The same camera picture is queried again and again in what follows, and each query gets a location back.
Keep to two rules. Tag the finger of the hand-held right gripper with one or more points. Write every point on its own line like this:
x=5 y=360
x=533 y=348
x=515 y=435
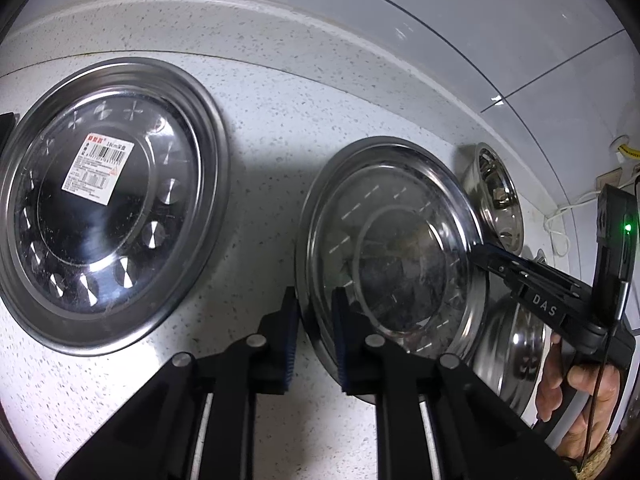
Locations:
x=545 y=305
x=530 y=272

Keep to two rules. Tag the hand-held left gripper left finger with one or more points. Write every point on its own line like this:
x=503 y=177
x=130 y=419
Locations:
x=290 y=345

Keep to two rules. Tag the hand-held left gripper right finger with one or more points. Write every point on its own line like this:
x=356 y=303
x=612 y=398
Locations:
x=342 y=345

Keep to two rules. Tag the small steel bowl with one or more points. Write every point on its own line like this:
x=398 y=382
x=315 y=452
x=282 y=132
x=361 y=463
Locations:
x=515 y=355
x=492 y=200

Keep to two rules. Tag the plain steel plate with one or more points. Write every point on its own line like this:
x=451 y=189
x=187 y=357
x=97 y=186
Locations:
x=400 y=270

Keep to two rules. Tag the steel plate with white label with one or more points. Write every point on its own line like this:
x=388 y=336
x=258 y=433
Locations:
x=125 y=240

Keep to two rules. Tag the person's right hand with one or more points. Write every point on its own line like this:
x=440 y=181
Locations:
x=597 y=385

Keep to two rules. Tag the yellow gas pipe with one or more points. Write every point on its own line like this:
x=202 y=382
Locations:
x=631 y=150

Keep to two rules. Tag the beige wall socket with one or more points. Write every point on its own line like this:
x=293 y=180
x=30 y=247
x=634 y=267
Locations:
x=610 y=179

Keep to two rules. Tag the white pipe wall collar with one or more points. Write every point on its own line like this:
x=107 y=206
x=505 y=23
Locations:
x=616 y=141

